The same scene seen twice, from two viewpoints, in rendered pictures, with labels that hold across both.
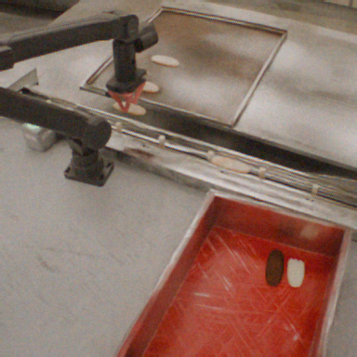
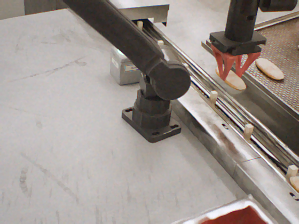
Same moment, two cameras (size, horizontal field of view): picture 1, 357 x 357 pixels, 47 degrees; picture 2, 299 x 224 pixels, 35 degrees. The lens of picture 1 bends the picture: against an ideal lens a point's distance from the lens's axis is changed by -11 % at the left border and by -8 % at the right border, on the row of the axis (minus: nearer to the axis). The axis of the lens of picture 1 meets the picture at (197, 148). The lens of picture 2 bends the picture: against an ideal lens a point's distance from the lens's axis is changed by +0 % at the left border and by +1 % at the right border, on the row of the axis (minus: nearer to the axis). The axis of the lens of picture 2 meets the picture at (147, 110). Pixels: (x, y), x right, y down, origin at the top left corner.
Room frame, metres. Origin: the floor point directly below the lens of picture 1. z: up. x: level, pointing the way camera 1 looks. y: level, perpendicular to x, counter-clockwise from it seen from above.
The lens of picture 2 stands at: (0.15, -0.21, 1.42)
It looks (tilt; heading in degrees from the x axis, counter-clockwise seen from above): 33 degrees down; 36
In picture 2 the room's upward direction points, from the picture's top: 6 degrees clockwise
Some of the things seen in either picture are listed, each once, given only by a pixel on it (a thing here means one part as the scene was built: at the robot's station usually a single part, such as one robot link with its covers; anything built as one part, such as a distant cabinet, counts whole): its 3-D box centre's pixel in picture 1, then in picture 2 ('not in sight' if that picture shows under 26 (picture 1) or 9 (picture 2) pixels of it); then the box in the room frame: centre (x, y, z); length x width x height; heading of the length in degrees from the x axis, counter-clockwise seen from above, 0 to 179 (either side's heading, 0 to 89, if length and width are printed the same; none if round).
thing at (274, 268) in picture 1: (275, 266); not in sight; (0.54, -0.16, 0.83); 0.10 x 0.04 x 0.01; 169
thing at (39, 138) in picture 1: (40, 137); (128, 70); (0.97, 0.46, 0.84); 0.08 x 0.08 x 0.11; 64
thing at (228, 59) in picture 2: (126, 95); (231, 59); (0.97, 0.18, 0.97); 0.07 x 0.07 x 0.09; 63
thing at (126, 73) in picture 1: (125, 70); (240, 28); (0.98, 0.18, 1.05); 0.10 x 0.07 x 0.07; 153
